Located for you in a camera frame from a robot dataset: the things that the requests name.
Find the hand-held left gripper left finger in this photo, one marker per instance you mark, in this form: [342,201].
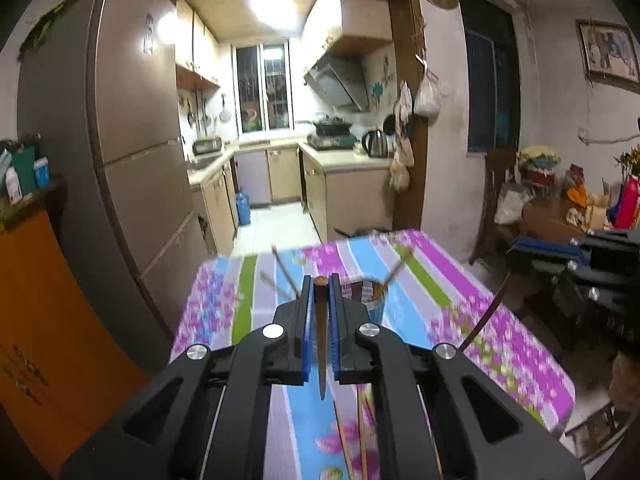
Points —
[306,330]

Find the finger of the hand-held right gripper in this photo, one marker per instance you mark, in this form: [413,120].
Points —
[570,275]
[550,249]

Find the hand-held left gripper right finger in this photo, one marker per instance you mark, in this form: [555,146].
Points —
[335,330]

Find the dark brown chopstick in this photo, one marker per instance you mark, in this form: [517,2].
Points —
[321,340]
[481,320]

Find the blue perforated utensil holder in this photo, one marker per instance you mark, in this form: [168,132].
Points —
[372,294]

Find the bunch of wooden chopsticks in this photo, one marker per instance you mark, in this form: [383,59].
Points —
[396,271]

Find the wooden sideboard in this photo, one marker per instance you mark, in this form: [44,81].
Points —
[545,220]

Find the white tote bag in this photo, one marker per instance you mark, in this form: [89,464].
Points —
[507,207]

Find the orange ornament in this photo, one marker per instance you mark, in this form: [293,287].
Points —
[579,195]

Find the dark wooden chair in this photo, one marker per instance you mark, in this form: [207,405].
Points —
[500,160]

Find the floral striped tablecloth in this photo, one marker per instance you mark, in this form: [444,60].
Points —
[500,360]

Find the wooden stool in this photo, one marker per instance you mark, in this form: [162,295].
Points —
[625,385]

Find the beige kitchen base cabinets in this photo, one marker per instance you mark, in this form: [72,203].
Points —
[345,200]

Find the blue water bottle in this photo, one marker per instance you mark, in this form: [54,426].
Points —
[243,210]

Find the beige hanging bags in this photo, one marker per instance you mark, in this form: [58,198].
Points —
[400,170]

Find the green gas stove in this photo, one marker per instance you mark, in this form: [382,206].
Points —
[330,141]

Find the dark room window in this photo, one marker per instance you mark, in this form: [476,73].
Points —
[487,70]

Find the steel electric kettle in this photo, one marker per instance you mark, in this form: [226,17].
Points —
[375,144]

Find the white hanging plastic bag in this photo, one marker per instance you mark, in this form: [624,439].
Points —
[427,97]

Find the black hanging pan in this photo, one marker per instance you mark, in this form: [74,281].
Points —
[390,124]

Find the black wok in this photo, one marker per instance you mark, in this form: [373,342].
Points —
[330,124]

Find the white hanging cloth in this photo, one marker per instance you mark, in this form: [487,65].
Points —
[404,102]

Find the silver toaster oven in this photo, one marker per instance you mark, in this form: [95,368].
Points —
[207,146]

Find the hanging metal strainer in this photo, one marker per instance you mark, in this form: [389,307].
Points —
[225,115]

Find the hanging metal ladle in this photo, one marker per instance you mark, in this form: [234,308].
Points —
[205,121]

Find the steel range hood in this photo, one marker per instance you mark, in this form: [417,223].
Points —
[335,80]

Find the barred kitchen window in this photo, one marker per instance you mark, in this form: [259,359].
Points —
[250,85]

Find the orange wooden cabinet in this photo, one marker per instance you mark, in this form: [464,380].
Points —
[50,335]

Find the grey multi-door refrigerator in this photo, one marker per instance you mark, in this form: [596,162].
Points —
[135,110]

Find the beige cabinet above hood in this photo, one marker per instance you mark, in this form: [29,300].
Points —
[360,15]

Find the blue white cup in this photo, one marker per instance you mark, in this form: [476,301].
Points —
[42,172]

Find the kitchen ceiling light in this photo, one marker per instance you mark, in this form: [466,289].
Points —
[277,5]

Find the white bottle red label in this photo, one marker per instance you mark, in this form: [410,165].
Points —
[13,185]

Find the green container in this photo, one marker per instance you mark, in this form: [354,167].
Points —
[24,165]

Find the paper fridge note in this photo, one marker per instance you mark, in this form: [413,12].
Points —
[148,35]

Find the dried green leaves bundle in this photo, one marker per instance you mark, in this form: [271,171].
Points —
[50,25]

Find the framed wall picture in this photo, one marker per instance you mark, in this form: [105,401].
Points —
[610,50]

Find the blue flower wall sticker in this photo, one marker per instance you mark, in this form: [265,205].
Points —
[378,91]

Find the beige wall cabinets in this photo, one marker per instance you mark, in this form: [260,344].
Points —
[195,45]

